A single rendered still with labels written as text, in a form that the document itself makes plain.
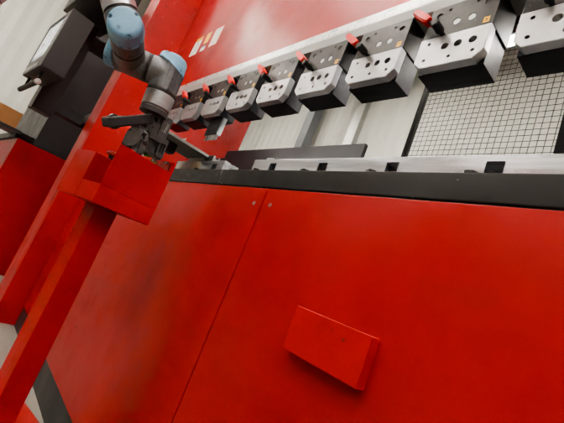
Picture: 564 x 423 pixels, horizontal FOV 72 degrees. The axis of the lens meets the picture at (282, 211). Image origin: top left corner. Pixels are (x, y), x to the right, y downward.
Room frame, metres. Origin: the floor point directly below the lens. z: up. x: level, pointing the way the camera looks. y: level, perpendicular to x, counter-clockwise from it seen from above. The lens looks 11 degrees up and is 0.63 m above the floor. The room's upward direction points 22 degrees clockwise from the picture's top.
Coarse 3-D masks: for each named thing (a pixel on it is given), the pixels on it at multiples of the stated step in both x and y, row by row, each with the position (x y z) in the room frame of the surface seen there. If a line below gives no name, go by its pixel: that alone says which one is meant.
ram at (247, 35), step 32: (224, 0) 1.84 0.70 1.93; (256, 0) 1.53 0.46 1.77; (288, 0) 1.30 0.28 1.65; (320, 0) 1.14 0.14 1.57; (352, 0) 1.00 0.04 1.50; (384, 0) 0.89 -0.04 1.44; (448, 0) 0.74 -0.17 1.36; (512, 0) 0.66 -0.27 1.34; (192, 32) 2.05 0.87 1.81; (224, 32) 1.68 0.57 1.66; (256, 32) 1.42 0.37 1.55; (288, 32) 1.22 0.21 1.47; (320, 32) 1.08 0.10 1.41; (352, 32) 0.96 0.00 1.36; (192, 64) 1.85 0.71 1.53; (224, 64) 1.55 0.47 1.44; (256, 64) 1.32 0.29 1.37
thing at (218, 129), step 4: (212, 120) 1.51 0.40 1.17; (216, 120) 1.49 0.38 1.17; (220, 120) 1.46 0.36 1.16; (224, 120) 1.45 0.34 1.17; (212, 124) 1.50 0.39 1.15; (216, 124) 1.47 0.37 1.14; (220, 124) 1.45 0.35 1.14; (224, 124) 1.46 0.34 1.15; (208, 128) 1.51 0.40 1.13; (212, 128) 1.48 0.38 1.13; (216, 128) 1.46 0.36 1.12; (220, 128) 1.45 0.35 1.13; (208, 132) 1.50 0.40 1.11; (212, 132) 1.47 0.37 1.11; (216, 132) 1.45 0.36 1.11; (220, 132) 1.45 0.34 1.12; (208, 136) 1.51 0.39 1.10; (212, 136) 1.48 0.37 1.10; (216, 136) 1.46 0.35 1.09; (204, 140) 1.53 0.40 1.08
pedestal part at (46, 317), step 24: (96, 216) 0.98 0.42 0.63; (72, 240) 0.99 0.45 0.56; (96, 240) 1.00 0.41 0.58; (72, 264) 0.98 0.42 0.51; (48, 288) 0.99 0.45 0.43; (72, 288) 1.00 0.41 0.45; (48, 312) 0.98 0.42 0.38; (24, 336) 0.99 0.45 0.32; (48, 336) 1.00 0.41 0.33; (24, 360) 0.98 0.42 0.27; (0, 384) 0.99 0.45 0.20; (24, 384) 1.00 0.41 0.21; (0, 408) 0.98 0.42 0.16
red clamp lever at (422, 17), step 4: (416, 12) 0.74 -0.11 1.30; (420, 12) 0.73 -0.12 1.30; (424, 12) 0.73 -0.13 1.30; (416, 16) 0.74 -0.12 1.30; (420, 16) 0.73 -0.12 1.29; (424, 16) 0.72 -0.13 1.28; (428, 16) 0.71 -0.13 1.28; (420, 20) 0.73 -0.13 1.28; (424, 20) 0.72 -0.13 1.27; (428, 20) 0.71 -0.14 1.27; (432, 20) 0.70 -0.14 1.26; (436, 20) 0.69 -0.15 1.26; (424, 24) 0.74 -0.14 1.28; (428, 24) 0.72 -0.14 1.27; (432, 24) 0.70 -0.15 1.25; (436, 24) 0.69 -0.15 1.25; (440, 24) 0.69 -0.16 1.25; (432, 28) 0.70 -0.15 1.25; (436, 28) 0.70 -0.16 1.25; (440, 28) 0.70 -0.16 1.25; (436, 32) 0.71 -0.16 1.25; (440, 32) 0.71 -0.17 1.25
